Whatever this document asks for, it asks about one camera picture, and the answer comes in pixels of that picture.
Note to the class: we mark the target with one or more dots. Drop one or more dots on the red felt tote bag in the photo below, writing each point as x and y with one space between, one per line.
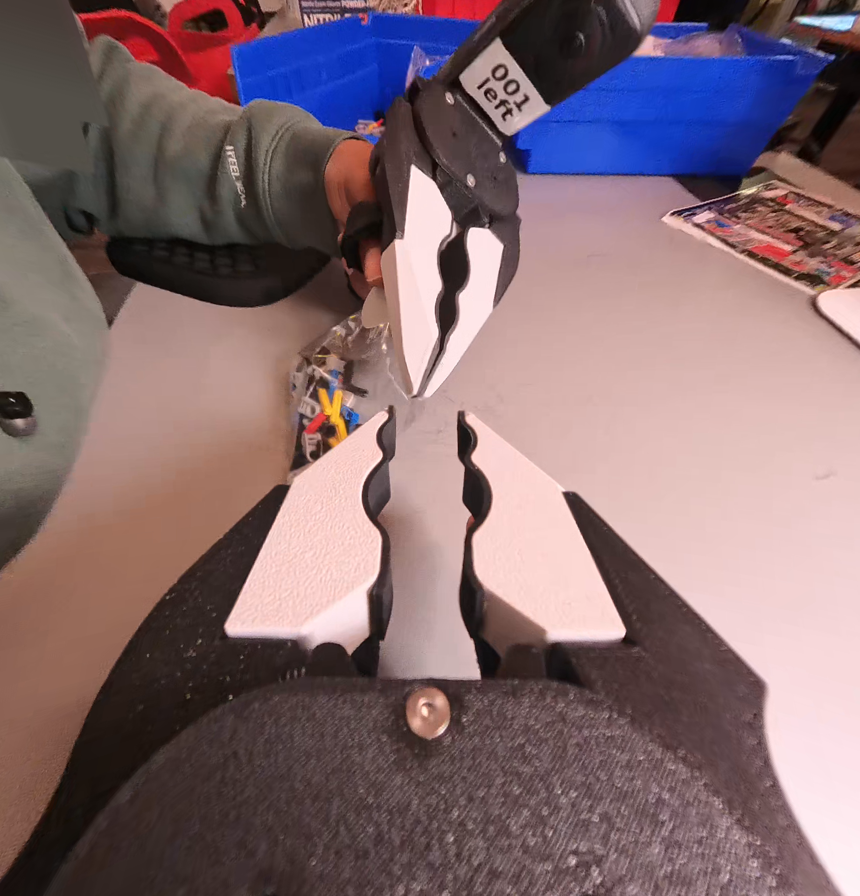
192 49

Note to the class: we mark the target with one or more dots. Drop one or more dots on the wooden side table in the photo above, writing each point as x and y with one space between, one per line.
836 31

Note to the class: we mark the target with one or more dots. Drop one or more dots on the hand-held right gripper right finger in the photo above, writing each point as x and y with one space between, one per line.
542 553

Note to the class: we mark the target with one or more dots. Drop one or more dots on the clear plastic parts bags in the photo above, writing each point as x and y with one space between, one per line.
696 42

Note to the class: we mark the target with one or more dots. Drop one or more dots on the white monitor stand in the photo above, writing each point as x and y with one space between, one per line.
853 315

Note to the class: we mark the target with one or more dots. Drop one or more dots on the blue white cardboard box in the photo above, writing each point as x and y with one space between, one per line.
353 12

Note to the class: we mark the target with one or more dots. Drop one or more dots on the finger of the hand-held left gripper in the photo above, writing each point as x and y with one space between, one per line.
482 280
419 266

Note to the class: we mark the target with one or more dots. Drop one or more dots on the clear bag of lego pieces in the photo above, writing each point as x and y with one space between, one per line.
325 413

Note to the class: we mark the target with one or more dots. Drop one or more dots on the blue plastic bin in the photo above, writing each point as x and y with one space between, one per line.
311 77
668 119

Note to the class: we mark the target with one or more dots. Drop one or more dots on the lego instruction booklet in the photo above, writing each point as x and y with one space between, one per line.
780 231

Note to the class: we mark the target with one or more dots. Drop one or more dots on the black mesh chair armrest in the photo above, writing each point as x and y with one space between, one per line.
213 273

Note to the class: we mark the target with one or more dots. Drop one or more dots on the person's left hand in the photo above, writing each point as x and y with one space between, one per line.
346 182

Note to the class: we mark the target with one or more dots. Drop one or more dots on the person's left forearm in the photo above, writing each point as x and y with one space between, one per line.
192 161

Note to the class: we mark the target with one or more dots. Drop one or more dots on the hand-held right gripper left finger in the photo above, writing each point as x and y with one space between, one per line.
311 553

